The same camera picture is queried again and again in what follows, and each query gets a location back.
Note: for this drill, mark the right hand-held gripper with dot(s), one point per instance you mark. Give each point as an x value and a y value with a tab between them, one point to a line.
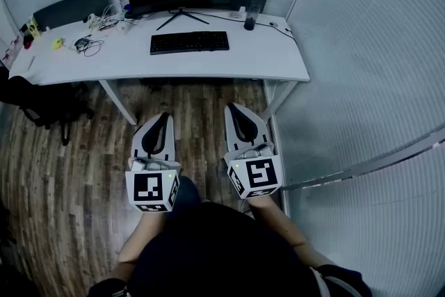
260	174

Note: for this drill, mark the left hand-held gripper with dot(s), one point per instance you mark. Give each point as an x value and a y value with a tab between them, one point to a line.
147	188

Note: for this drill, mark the black keyboard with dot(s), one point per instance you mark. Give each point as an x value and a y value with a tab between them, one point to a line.
189	42

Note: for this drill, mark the person's right forearm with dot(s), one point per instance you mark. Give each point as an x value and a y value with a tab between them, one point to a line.
281	229

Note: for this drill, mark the person's left forearm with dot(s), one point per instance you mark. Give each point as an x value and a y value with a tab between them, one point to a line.
142	240

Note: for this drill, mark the white desk leg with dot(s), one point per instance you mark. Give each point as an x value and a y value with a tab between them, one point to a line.
118	101
280	99

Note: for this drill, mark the dark clear-topped bottle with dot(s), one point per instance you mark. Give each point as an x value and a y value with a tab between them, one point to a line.
249	22

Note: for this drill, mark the person's dark clothing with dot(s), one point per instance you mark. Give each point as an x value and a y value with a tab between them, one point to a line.
215	254

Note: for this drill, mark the small red circuit board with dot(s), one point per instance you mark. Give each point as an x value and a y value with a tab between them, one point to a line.
108	25

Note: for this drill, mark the small yellow object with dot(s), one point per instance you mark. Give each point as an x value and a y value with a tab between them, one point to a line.
57	44

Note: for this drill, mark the grey pen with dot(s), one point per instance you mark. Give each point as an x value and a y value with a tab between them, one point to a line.
31	62

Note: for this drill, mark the yellow and black packet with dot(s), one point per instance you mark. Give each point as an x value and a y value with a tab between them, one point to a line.
33	27

